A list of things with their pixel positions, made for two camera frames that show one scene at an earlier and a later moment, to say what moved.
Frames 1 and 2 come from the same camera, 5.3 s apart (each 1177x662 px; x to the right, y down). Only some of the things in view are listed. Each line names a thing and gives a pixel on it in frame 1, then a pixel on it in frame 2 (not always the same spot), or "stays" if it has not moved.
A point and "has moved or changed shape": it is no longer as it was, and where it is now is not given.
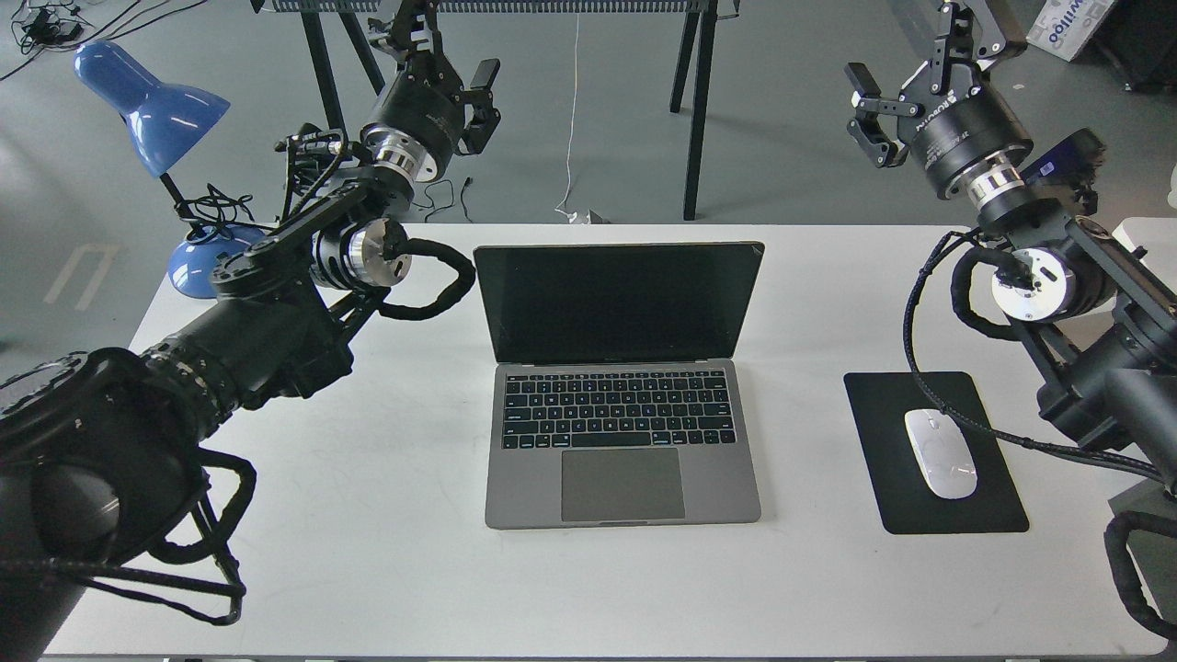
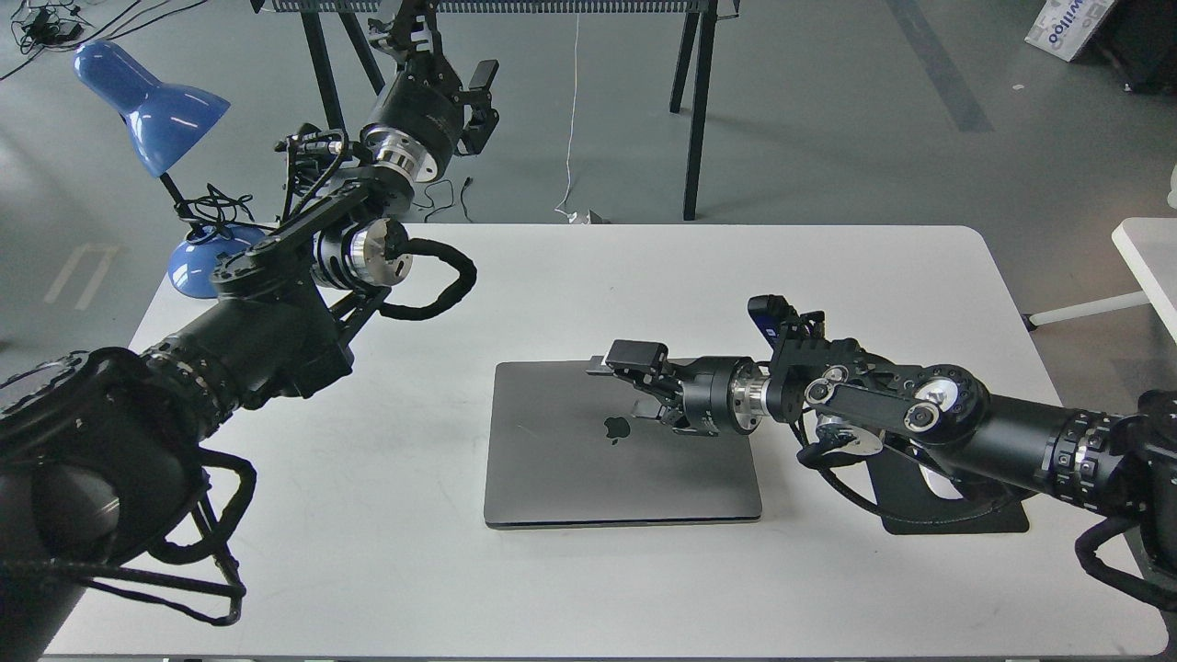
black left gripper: [425, 105] stays
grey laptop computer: [619, 396] has moved or changed shape
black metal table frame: [701, 12] stays
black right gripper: [961, 126] to [719, 393]
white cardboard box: [1063, 27] stays
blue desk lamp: [164, 119] stays
